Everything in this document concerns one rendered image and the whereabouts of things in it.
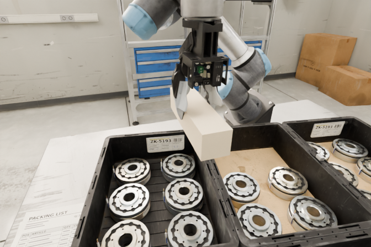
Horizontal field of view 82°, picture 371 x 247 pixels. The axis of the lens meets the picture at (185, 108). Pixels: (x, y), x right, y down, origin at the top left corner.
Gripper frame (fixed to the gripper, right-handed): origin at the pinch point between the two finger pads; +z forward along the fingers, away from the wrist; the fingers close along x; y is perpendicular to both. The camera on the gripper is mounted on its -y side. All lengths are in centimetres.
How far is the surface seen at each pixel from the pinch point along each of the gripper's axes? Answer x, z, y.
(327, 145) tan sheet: 55, 26, -5
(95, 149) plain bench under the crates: -31, 39, -47
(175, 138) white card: -0.8, 18.3, -15.9
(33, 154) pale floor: -105, 110, -157
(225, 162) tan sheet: 14.3, 25.9, -8.1
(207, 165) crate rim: 4.0, 17.3, 0.2
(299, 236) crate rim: 12.1, 15.8, 24.3
